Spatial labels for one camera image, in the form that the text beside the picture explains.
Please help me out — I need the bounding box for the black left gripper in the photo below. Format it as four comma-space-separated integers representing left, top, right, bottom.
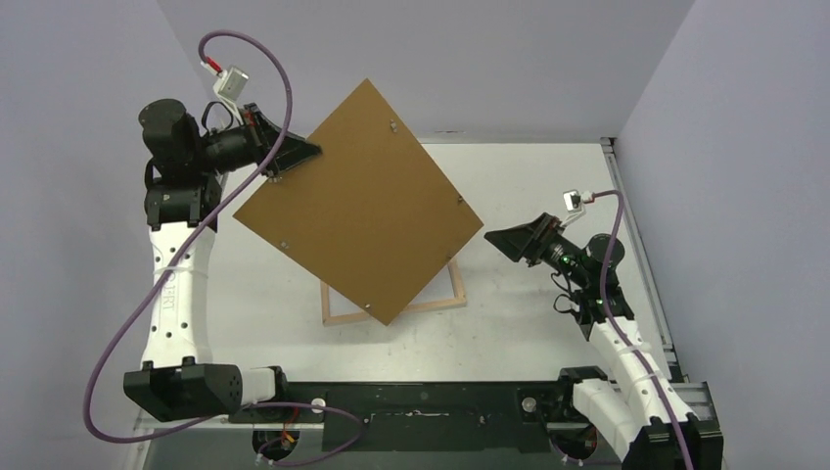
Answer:
192, 103, 323, 176

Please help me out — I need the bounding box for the light wooden picture frame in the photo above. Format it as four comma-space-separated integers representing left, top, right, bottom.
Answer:
320, 258, 467, 327

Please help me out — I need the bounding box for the brown frame backing board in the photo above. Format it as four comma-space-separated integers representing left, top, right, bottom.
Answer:
235, 80, 483, 324

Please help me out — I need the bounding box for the white photo paper sheet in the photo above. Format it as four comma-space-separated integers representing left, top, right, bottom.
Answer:
406, 260, 457, 311

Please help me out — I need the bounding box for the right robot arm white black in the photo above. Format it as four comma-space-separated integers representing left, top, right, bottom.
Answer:
484, 213, 724, 469

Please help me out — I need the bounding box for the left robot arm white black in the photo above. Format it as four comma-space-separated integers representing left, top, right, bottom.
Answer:
123, 99, 321, 422

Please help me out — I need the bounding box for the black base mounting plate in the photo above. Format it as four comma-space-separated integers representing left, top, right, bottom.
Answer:
229, 381, 600, 457

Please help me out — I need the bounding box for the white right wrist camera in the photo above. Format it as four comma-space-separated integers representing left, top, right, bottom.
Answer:
562, 190, 595, 226

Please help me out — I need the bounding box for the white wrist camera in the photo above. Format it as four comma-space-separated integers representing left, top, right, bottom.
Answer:
562, 190, 595, 226
212, 66, 250, 103

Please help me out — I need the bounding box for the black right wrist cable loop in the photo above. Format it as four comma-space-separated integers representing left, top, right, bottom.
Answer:
551, 272, 585, 319

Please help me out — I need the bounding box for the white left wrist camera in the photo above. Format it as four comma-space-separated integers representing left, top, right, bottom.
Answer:
212, 66, 250, 103

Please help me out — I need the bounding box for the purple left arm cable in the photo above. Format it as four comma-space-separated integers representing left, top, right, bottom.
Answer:
82, 28, 364, 468

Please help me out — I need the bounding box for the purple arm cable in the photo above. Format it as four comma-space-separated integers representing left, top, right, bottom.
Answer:
547, 189, 696, 470
82, 28, 364, 468

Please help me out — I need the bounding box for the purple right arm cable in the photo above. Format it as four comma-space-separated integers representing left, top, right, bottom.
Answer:
547, 189, 696, 470

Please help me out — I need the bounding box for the aluminium front rail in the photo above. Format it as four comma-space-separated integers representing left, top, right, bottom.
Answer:
134, 382, 716, 433

